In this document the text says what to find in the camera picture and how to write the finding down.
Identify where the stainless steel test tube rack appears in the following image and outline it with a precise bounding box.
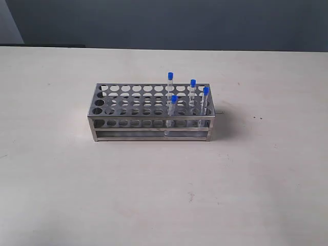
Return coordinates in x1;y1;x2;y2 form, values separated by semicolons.
88;84;216;141

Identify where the blue capped tube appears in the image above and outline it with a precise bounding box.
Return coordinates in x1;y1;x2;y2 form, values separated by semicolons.
189;79;196;107
166;95;178;128
198;87;210;128
167;72;174;106

